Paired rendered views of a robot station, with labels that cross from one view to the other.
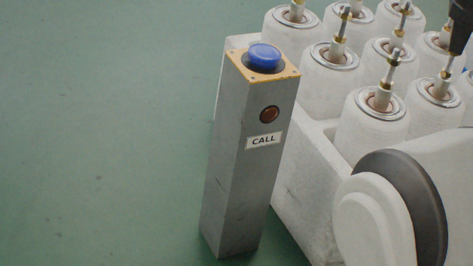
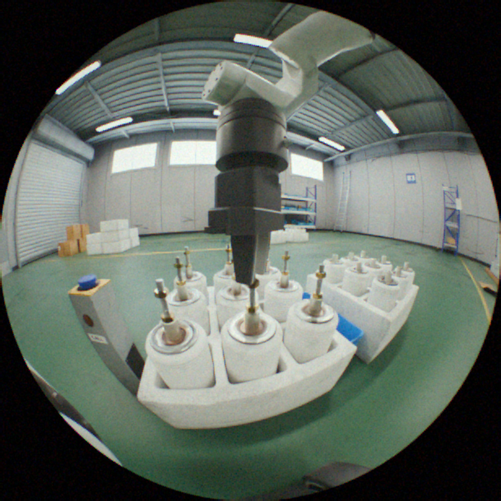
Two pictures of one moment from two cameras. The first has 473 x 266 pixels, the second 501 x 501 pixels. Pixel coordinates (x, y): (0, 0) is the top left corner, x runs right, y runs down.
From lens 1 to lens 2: 0.75 m
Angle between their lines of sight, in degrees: 30
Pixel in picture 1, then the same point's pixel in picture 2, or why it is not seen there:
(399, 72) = (233, 308)
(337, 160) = (150, 370)
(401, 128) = (176, 363)
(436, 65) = (275, 300)
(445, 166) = not seen: outside the picture
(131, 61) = not seen: hidden behind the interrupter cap
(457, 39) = (240, 265)
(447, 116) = (249, 354)
